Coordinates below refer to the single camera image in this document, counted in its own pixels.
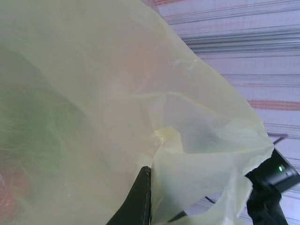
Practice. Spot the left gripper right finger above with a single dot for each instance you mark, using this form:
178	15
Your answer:
179	215

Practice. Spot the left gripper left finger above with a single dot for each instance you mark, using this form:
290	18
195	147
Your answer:
140	201

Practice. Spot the yellow translucent plastic bag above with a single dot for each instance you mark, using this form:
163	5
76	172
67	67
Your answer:
93	70

